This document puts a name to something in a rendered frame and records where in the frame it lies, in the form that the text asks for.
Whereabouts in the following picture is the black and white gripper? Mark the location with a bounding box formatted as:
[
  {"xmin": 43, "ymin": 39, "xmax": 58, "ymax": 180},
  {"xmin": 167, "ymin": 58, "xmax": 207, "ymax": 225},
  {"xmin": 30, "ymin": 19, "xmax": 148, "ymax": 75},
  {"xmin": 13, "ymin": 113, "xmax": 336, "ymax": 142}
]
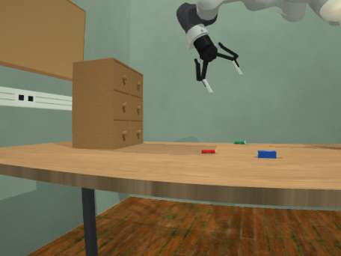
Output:
[{"xmin": 194, "ymin": 34, "xmax": 243, "ymax": 94}]

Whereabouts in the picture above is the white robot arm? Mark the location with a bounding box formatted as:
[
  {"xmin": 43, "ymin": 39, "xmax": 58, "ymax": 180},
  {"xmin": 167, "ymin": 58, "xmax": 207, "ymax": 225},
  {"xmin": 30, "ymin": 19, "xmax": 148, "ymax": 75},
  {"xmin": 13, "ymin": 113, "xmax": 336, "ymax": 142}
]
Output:
[{"xmin": 176, "ymin": 0, "xmax": 341, "ymax": 50}]

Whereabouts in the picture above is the brown wooden drawer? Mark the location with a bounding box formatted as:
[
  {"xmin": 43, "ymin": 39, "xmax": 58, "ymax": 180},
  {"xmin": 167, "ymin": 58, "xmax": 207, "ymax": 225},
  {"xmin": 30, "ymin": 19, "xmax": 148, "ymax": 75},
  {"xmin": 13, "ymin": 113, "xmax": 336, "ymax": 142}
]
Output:
[
  {"xmin": 131, "ymin": 70, "xmax": 143, "ymax": 96},
  {"xmin": 114, "ymin": 61, "xmax": 130, "ymax": 93},
  {"xmin": 114, "ymin": 121, "xmax": 130, "ymax": 148},
  {"xmin": 131, "ymin": 121, "xmax": 143, "ymax": 144},
  {"xmin": 114, "ymin": 91, "xmax": 130, "ymax": 118},
  {"xmin": 131, "ymin": 96, "xmax": 143, "ymax": 119}
]

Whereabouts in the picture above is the brown wooden chest of drawers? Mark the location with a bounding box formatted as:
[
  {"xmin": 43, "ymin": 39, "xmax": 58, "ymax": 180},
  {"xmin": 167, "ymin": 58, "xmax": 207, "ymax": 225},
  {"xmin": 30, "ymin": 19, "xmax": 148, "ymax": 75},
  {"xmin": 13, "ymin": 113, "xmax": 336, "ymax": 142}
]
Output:
[{"xmin": 72, "ymin": 58, "xmax": 144, "ymax": 150}]

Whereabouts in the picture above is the blue rectangular block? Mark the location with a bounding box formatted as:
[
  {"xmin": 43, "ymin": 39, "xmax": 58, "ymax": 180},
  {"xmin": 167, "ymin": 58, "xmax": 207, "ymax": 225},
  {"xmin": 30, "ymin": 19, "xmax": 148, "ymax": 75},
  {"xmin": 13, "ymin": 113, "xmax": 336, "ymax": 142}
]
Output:
[{"xmin": 257, "ymin": 150, "xmax": 277, "ymax": 159}]

